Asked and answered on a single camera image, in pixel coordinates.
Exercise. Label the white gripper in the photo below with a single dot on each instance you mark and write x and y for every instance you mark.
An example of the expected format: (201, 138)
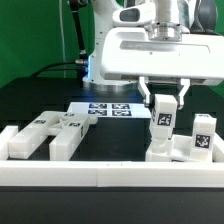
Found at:
(129, 53)

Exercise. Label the white marker sheet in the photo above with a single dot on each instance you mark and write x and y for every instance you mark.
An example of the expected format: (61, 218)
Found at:
(111, 110)

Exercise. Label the white chair back part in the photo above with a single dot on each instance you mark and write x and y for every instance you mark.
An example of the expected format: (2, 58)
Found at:
(68, 130)

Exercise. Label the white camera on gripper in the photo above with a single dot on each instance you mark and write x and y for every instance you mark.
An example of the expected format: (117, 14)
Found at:
(134, 16)

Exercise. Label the white chair seat part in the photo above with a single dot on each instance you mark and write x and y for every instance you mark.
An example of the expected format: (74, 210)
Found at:
(179, 151)

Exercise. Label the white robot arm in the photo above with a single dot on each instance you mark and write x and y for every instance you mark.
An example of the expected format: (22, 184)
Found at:
(172, 21)

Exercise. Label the white U-shaped fence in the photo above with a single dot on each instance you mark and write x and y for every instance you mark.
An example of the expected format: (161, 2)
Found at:
(105, 174)

